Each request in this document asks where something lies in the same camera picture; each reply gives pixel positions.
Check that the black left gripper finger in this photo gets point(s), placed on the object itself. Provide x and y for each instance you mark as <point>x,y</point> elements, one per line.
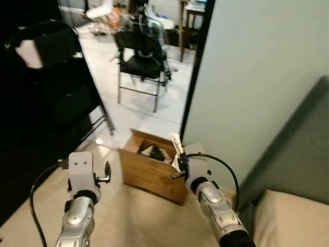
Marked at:
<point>107,170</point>

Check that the white paper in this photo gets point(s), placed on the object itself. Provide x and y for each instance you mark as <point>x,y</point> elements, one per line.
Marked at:
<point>176,140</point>

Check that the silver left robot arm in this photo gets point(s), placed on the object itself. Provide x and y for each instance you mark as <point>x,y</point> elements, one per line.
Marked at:
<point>77,221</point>

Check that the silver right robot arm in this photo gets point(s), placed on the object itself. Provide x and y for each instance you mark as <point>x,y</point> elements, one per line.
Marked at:
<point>216,206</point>

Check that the brown cardboard box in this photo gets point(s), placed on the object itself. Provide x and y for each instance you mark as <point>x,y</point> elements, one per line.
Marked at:
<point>149,177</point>

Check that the black and white rubbish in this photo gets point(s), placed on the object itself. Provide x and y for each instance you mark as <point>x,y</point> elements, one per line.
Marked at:
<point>154,152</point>

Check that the black folding chair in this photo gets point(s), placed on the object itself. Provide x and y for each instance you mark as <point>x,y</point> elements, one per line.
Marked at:
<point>139,66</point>

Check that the beige bed mattress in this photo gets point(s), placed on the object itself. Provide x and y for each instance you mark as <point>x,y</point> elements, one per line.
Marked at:
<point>293,221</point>

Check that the black and white bag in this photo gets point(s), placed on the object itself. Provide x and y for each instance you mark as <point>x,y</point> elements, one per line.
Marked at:
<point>56,43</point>

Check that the dark wooden table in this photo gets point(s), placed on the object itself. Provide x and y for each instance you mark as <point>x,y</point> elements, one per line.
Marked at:
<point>182,31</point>

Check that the silver seated humanoid robot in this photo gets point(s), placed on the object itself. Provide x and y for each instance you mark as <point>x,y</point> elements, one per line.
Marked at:
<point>154,25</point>

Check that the white plastic chair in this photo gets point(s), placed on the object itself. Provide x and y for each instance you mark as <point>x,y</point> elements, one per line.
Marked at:
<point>100,11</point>

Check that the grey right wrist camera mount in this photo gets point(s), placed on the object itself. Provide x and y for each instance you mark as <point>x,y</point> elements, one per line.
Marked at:
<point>195,162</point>

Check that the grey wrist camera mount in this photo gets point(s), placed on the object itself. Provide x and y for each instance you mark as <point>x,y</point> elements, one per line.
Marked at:
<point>195,162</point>
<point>81,172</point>

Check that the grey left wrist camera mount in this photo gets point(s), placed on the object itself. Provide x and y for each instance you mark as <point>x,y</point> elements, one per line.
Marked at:
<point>81,172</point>

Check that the black door frame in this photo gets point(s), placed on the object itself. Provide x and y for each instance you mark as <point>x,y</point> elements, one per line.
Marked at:
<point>198,67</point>

